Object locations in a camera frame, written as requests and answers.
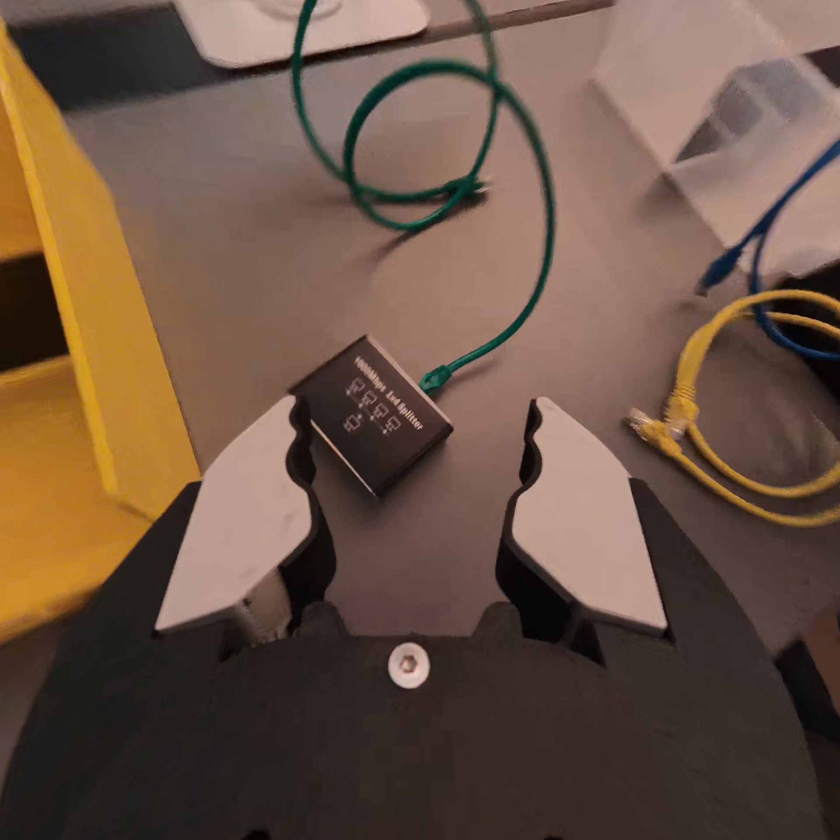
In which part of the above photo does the white monitor stand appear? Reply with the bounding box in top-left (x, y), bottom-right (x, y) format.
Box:
top-left (174, 0), bottom-right (431, 70)

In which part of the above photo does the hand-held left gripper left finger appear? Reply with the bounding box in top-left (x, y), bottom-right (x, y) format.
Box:
top-left (154, 394), bottom-right (338, 643)

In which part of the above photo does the yellow ethernet cable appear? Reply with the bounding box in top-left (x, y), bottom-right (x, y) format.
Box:
top-left (623, 289), bottom-right (840, 530)

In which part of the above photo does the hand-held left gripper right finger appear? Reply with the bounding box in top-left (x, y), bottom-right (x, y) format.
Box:
top-left (495, 395), bottom-right (670, 643)

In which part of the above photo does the blue ethernet cable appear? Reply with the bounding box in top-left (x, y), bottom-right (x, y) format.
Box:
top-left (696, 139), bottom-right (840, 363)

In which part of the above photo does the clear plastic container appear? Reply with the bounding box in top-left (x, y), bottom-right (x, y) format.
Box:
top-left (589, 0), bottom-right (840, 278)

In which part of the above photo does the yellow shelf unit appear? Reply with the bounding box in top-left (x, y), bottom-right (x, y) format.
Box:
top-left (0, 20), bottom-right (202, 645)

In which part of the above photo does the black ethernet splitter box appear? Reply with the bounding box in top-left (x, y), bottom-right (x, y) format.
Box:
top-left (289, 335), bottom-right (455, 498)

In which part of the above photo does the green ethernet cable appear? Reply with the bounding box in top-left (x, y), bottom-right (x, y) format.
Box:
top-left (290, 0), bottom-right (557, 396)

